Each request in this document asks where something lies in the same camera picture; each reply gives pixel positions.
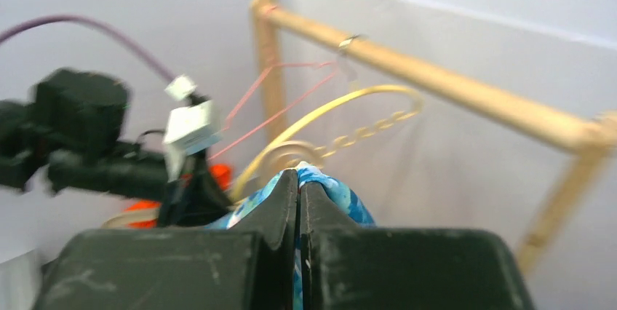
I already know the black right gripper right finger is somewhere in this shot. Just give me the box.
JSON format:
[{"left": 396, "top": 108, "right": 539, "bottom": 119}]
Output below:
[{"left": 299, "top": 183, "right": 535, "bottom": 309}]

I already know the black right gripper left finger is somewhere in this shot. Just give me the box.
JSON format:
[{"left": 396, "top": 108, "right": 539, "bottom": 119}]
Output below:
[{"left": 33, "top": 170, "right": 298, "bottom": 309}]

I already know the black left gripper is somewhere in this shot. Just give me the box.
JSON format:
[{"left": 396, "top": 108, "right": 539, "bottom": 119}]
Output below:
[{"left": 156, "top": 153, "right": 231, "bottom": 227}]

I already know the cream plastic hanger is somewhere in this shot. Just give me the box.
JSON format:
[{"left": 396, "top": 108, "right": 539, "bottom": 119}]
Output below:
[{"left": 228, "top": 84, "right": 425, "bottom": 204}]

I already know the blue floral skirt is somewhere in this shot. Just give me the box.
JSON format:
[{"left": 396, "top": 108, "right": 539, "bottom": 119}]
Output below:
[{"left": 205, "top": 162, "right": 375, "bottom": 309}]

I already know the pink wire hanger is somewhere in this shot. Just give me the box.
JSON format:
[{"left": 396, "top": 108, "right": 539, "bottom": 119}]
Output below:
[{"left": 207, "top": 60, "right": 338, "bottom": 161}]

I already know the beige wooden hanger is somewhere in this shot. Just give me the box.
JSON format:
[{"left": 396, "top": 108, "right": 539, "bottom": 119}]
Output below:
[{"left": 101, "top": 140, "right": 333, "bottom": 228}]

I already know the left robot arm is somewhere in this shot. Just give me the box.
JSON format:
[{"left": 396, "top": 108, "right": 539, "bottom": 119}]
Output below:
[{"left": 1, "top": 68, "right": 231, "bottom": 227}]

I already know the orange cloth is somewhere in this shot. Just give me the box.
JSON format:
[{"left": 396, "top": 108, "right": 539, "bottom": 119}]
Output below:
[{"left": 106, "top": 164, "right": 234, "bottom": 228}]

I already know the wooden clothes rack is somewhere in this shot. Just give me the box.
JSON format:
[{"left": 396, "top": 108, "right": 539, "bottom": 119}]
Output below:
[{"left": 250, "top": 0, "right": 616, "bottom": 275}]

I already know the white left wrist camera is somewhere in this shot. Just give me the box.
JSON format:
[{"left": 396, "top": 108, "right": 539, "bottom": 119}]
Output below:
[{"left": 162, "top": 75, "right": 222, "bottom": 181}]

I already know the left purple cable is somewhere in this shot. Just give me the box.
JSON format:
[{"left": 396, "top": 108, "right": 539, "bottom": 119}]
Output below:
[{"left": 0, "top": 15, "right": 177, "bottom": 83}]

